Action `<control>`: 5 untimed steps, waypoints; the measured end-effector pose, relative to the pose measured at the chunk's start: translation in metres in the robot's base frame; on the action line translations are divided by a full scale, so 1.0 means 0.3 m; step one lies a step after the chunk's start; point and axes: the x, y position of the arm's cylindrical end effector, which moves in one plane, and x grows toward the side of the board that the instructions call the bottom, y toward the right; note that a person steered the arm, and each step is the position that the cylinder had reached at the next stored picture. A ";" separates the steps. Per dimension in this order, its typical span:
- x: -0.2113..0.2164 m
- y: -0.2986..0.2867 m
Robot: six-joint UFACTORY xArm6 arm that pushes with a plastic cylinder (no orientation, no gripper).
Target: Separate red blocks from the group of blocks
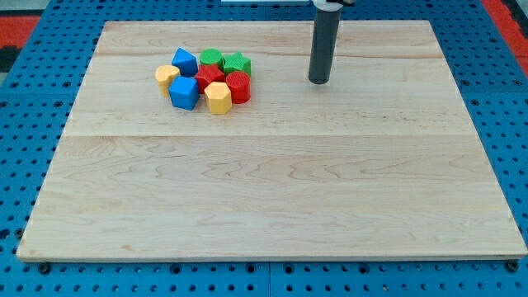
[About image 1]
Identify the yellow hexagon block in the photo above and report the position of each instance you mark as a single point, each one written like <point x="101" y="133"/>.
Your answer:
<point x="218" y="98"/>

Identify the red cylinder block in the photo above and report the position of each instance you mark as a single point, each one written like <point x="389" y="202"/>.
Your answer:
<point x="239" y="84"/>

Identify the green star block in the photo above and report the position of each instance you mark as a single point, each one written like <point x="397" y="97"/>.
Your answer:
<point x="237" y="62"/>

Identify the red star block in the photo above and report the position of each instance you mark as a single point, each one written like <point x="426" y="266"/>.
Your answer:
<point x="208" y="74"/>

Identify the blue cube block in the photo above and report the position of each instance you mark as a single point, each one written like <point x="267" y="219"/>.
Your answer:
<point x="184" y="93"/>

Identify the green cylinder block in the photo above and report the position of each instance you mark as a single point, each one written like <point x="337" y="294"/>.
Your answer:
<point x="212" y="56"/>

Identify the blue triangular block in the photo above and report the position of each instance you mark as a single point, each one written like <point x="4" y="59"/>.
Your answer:
<point x="185" y="62"/>

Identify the light wooden board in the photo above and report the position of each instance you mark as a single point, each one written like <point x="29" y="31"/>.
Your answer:
<point x="382" y="163"/>

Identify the yellow heart block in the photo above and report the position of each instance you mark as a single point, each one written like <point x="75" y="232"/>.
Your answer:
<point x="164" y="75"/>

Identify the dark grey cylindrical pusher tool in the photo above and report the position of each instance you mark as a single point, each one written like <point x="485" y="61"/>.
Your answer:
<point x="325" y="29"/>

